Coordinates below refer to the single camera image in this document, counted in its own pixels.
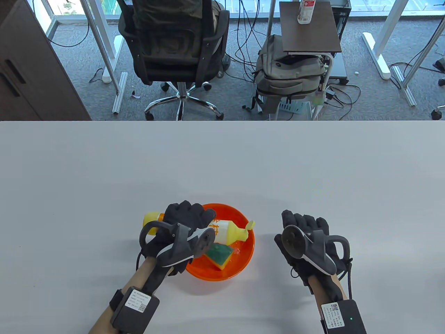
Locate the person's right hand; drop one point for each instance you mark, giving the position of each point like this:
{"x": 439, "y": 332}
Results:
{"x": 306, "y": 222}

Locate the person's left hand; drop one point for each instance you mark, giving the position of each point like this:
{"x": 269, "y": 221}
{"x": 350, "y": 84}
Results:
{"x": 184, "y": 214}

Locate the yellow orange dish soap bottle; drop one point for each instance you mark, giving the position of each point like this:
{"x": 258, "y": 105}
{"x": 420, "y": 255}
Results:
{"x": 226, "y": 231}

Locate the green yellow sponge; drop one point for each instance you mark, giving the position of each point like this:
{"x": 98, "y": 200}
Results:
{"x": 219, "y": 254}

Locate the orange plastic bowl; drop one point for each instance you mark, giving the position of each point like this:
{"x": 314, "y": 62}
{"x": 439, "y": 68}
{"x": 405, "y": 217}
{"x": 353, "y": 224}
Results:
{"x": 215, "y": 273}

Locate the person's left forearm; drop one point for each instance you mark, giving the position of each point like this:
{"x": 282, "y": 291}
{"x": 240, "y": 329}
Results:
{"x": 134, "y": 278}

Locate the person's right forearm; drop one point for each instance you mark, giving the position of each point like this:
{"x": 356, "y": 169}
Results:
{"x": 323, "y": 292}

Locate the grey tracking controller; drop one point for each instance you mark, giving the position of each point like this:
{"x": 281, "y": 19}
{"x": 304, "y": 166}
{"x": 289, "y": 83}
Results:
{"x": 292, "y": 241}
{"x": 177, "y": 247}

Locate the white paper scrap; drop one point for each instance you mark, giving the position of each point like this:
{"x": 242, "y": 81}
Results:
{"x": 135, "y": 94}

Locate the black power adapter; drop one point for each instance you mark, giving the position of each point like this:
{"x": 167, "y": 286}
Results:
{"x": 329, "y": 94}

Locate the aluminium floor profile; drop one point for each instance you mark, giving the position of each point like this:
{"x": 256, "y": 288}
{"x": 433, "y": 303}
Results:
{"x": 120, "y": 92}

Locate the grey backpack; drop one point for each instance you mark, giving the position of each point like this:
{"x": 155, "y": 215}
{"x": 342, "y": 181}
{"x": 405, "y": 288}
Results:
{"x": 288, "y": 69}

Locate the black mesh office chair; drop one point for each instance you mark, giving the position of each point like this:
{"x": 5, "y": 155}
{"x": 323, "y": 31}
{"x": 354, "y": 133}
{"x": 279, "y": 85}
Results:
{"x": 170, "y": 52}

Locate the black chair castor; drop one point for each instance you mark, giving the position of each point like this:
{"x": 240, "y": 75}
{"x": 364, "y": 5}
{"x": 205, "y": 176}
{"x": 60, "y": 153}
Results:
{"x": 438, "y": 112}
{"x": 441, "y": 66}

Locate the white desk leg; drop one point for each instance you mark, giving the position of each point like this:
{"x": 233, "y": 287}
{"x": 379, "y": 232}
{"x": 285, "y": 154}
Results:
{"x": 98, "y": 34}
{"x": 377, "y": 55}

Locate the dark brown side table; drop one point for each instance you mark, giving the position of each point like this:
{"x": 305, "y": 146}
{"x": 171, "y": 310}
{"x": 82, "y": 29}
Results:
{"x": 309, "y": 34}

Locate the black computer tower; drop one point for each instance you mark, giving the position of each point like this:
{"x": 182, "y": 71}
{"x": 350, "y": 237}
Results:
{"x": 344, "y": 21}

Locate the white metal pole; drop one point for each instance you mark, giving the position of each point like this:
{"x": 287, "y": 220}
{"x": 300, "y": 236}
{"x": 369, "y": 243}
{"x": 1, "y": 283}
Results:
{"x": 271, "y": 17}

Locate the clear bottle red label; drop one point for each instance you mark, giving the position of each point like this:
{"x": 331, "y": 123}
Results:
{"x": 306, "y": 14}

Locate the dark wooden cabinet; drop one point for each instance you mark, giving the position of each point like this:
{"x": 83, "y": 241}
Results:
{"x": 31, "y": 69}

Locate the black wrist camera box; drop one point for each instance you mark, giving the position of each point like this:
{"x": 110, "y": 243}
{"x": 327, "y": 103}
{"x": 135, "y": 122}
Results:
{"x": 353, "y": 320}
{"x": 123, "y": 320}

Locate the aluminium frame post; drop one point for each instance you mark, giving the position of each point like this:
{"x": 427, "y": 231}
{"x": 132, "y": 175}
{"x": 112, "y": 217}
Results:
{"x": 405, "y": 87}

